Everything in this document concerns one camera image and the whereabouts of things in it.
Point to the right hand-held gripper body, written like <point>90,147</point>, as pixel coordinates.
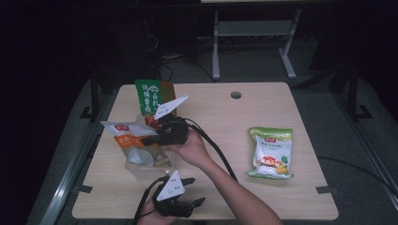
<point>173,131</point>

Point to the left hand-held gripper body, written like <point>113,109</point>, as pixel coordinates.
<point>171,195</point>

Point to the white and orange food packet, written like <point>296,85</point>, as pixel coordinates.
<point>134,140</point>

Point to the clear plastic container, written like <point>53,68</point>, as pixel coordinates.
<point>147,172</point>

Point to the green and red food packet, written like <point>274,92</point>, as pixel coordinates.
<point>150,95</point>

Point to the white and green food packet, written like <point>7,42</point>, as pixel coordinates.
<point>271,153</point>

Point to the person's right hand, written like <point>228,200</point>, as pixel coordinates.
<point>194,150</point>

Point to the person's left hand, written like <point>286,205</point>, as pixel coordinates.
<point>150,217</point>

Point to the black metal stand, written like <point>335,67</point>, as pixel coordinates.
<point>353,97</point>
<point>94,97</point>

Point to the dark tape piece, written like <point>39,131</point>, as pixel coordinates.
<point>85,188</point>
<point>324,189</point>

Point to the aluminium rail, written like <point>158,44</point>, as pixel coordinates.
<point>72,175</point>

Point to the white metal table frame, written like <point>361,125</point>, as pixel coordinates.
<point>253,28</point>

